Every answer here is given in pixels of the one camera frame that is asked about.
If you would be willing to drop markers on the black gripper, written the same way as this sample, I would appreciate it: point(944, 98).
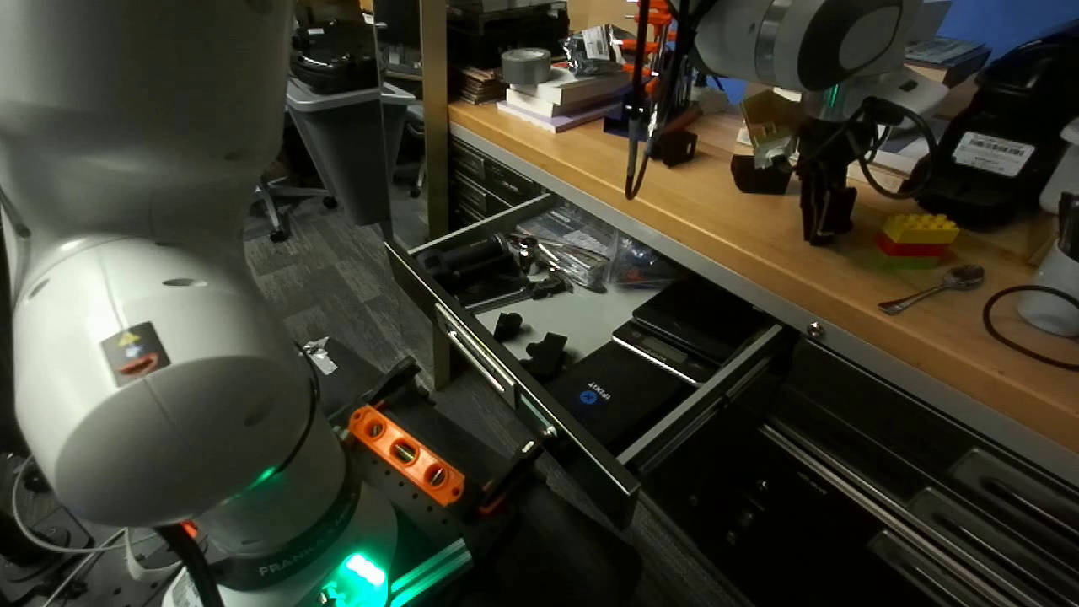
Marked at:
point(827, 196)

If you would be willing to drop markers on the black block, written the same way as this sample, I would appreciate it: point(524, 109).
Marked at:
point(770, 180)
point(675, 147)

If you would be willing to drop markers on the grey drawer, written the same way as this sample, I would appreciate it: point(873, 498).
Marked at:
point(539, 286)

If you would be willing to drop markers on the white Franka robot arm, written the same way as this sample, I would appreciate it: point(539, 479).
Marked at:
point(152, 386)

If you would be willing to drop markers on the yellow red toy brick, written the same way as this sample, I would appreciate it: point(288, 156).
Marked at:
point(914, 235)

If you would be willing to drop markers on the metal spoon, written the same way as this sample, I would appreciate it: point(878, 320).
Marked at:
point(954, 279)

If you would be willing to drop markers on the black label printer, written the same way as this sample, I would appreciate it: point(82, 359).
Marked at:
point(999, 153)

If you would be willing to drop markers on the white pen cup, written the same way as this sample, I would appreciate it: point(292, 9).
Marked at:
point(1054, 298)

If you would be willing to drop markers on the black kitchen scale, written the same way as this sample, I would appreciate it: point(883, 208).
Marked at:
point(617, 395)

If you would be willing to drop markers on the orange spirit level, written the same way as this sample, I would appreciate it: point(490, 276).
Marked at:
point(410, 456)

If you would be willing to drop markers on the grey duct tape roll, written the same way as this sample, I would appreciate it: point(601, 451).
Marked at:
point(524, 66)

